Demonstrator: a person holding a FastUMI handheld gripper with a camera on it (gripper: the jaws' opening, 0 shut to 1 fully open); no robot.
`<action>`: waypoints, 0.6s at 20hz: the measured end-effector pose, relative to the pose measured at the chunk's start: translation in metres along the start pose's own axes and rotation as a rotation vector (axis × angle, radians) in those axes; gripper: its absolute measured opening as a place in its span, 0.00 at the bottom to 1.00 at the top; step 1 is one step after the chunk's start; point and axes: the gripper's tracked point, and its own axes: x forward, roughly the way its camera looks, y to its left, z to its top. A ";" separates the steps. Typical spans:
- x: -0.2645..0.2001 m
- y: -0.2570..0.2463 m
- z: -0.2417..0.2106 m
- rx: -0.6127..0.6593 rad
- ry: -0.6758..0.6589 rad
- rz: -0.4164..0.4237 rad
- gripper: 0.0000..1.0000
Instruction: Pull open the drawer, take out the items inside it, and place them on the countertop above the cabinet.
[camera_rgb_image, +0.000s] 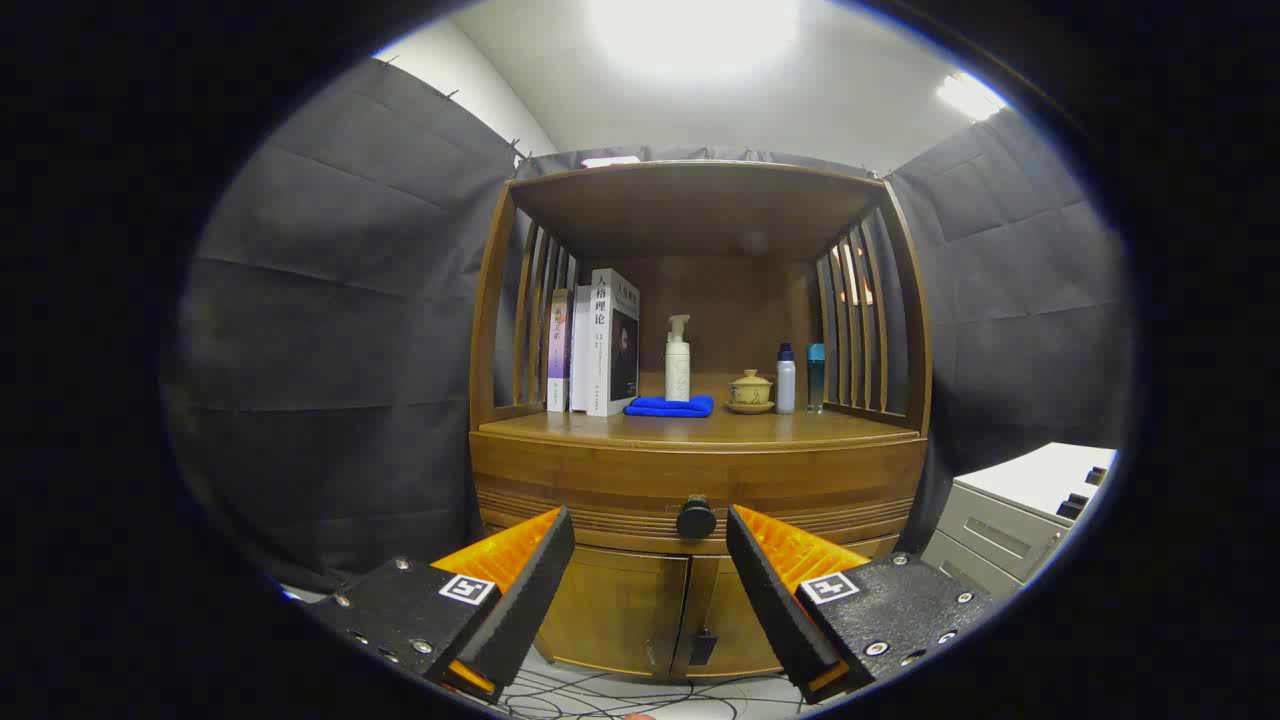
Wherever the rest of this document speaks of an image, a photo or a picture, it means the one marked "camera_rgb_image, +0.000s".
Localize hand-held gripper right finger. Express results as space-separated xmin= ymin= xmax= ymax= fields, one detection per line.
xmin=726 ymin=505 xmax=996 ymax=704

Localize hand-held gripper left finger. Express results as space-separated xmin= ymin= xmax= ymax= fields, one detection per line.
xmin=300 ymin=506 xmax=577 ymax=701

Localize wooden drawer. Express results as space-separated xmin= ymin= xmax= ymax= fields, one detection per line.
xmin=470 ymin=432 xmax=927 ymax=556

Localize wooden countertop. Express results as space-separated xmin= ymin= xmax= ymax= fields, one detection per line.
xmin=478 ymin=372 xmax=919 ymax=446

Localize grey filing cabinet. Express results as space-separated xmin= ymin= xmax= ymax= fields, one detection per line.
xmin=920 ymin=442 xmax=1118 ymax=601

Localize wooden cabinet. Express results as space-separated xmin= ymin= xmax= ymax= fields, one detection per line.
xmin=468 ymin=160 xmax=933 ymax=683

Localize yellow lidded tea cup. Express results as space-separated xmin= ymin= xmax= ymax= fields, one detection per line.
xmin=725 ymin=369 xmax=776 ymax=415

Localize folded blue cloth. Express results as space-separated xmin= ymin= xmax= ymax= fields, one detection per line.
xmin=624 ymin=395 xmax=715 ymax=419

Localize purple book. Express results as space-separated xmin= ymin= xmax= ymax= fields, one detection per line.
xmin=546 ymin=289 xmax=573 ymax=413

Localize thin white book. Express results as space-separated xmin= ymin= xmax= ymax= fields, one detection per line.
xmin=570 ymin=285 xmax=593 ymax=413

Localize white pump bottle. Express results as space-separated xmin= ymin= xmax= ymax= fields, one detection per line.
xmin=665 ymin=315 xmax=692 ymax=403

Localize thick white portrait book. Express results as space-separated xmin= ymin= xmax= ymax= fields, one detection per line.
xmin=587 ymin=268 xmax=641 ymax=418

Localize black backdrop cloth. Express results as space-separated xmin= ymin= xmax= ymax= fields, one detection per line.
xmin=165 ymin=55 xmax=1131 ymax=591

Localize rectangular ceiling light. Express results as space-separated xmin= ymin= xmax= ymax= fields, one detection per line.
xmin=935 ymin=72 xmax=1006 ymax=121

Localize black floor cables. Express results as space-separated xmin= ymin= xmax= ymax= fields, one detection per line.
xmin=495 ymin=665 xmax=801 ymax=720

